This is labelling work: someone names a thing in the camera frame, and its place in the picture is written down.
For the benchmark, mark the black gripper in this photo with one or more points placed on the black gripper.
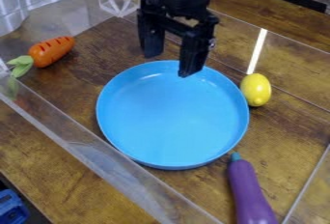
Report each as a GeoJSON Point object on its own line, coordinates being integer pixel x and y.
{"type": "Point", "coordinates": [185, 18]}

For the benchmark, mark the orange toy carrot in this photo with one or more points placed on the orange toy carrot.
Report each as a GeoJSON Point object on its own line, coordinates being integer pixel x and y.
{"type": "Point", "coordinates": [42, 55]}

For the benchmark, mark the yellow toy lemon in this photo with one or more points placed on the yellow toy lemon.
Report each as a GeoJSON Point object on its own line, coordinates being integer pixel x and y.
{"type": "Point", "coordinates": [257, 89]}

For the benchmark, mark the blue round plate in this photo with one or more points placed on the blue round plate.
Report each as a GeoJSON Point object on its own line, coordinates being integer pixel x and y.
{"type": "Point", "coordinates": [170, 122]}

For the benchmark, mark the purple toy eggplant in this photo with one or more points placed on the purple toy eggplant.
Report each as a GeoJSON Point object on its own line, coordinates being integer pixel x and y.
{"type": "Point", "coordinates": [253, 208]}

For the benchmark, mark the blue plastic box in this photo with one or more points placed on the blue plastic box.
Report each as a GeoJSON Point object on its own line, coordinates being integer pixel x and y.
{"type": "Point", "coordinates": [14, 212]}

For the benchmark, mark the clear acrylic enclosure wall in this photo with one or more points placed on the clear acrylic enclosure wall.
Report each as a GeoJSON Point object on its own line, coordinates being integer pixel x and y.
{"type": "Point", "coordinates": [54, 129]}

